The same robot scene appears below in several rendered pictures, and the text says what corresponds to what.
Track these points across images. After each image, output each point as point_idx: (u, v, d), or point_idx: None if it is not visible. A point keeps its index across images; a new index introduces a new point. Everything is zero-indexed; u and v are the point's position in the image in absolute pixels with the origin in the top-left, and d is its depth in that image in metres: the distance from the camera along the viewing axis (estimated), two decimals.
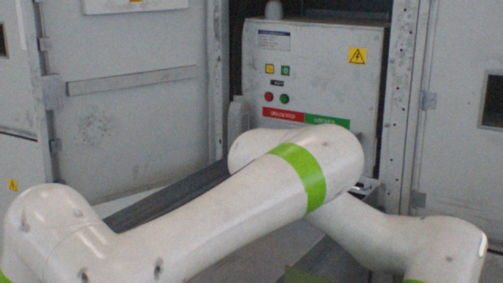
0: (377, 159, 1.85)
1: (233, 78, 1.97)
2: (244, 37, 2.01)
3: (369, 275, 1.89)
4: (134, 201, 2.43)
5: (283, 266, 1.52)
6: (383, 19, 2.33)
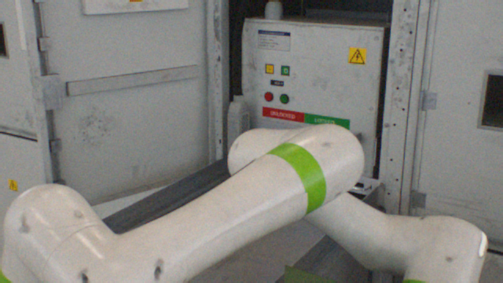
0: (377, 159, 1.85)
1: (233, 78, 1.97)
2: (244, 37, 2.01)
3: (369, 275, 1.89)
4: (134, 201, 2.43)
5: (283, 266, 1.52)
6: (383, 19, 2.33)
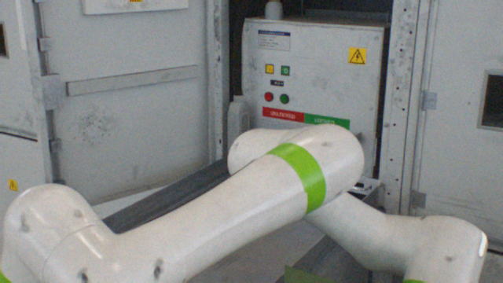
0: (377, 159, 1.85)
1: (233, 78, 1.97)
2: (244, 37, 2.01)
3: (369, 275, 1.89)
4: (134, 201, 2.43)
5: (283, 266, 1.52)
6: (383, 19, 2.33)
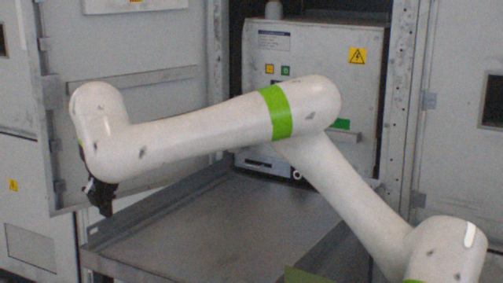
0: (377, 159, 1.85)
1: (233, 78, 1.97)
2: (244, 37, 2.01)
3: (369, 275, 1.89)
4: (134, 201, 2.43)
5: (283, 266, 1.52)
6: (383, 19, 2.33)
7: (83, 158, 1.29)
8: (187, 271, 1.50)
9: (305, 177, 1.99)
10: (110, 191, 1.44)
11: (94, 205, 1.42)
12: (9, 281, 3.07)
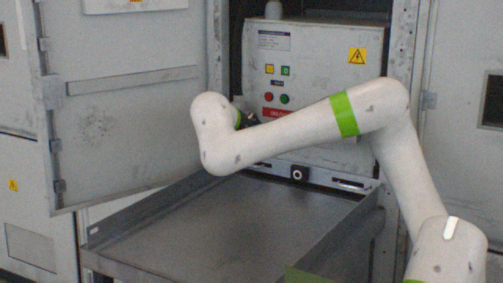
0: None
1: (233, 78, 1.97)
2: (244, 37, 2.01)
3: (369, 275, 1.89)
4: (134, 201, 2.43)
5: (283, 266, 1.52)
6: (383, 19, 2.33)
7: None
8: (187, 271, 1.50)
9: (305, 177, 1.99)
10: None
11: None
12: (9, 281, 3.07)
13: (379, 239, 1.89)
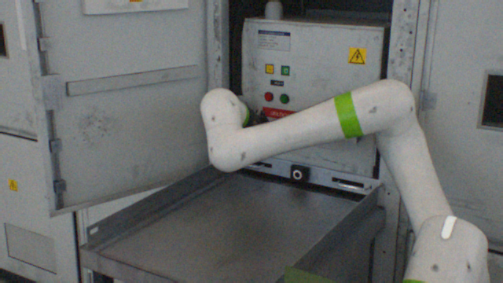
0: (377, 159, 1.85)
1: (233, 78, 1.97)
2: (244, 37, 2.01)
3: (369, 275, 1.89)
4: (134, 201, 2.43)
5: (283, 266, 1.52)
6: (383, 19, 2.33)
7: (247, 107, 1.74)
8: (187, 271, 1.50)
9: (305, 177, 1.99)
10: None
11: None
12: (9, 281, 3.07)
13: (379, 239, 1.89)
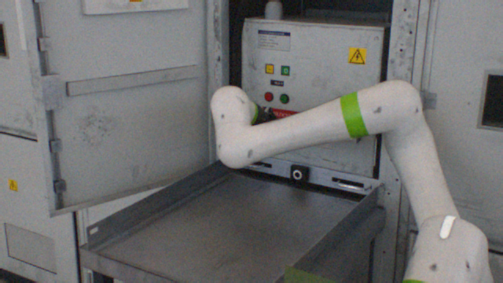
0: (377, 159, 1.85)
1: (233, 78, 1.97)
2: (244, 37, 2.01)
3: (369, 275, 1.89)
4: (134, 201, 2.43)
5: (283, 266, 1.52)
6: (383, 19, 2.33)
7: None
8: (187, 271, 1.50)
9: (305, 177, 1.99)
10: None
11: None
12: (9, 281, 3.07)
13: (379, 239, 1.89)
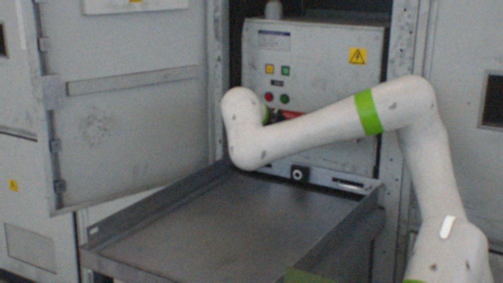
0: (377, 159, 1.85)
1: (233, 78, 1.97)
2: (244, 37, 2.01)
3: (369, 275, 1.89)
4: (134, 201, 2.43)
5: (283, 266, 1.52)
6: (383, 19, 2.33)
7: None
8: (187, 271, 1.50)
9: (305, 177, 1.99)
10: None
11: None
12: (9, 281, 3.07)
13: (379, 239, 1.89)
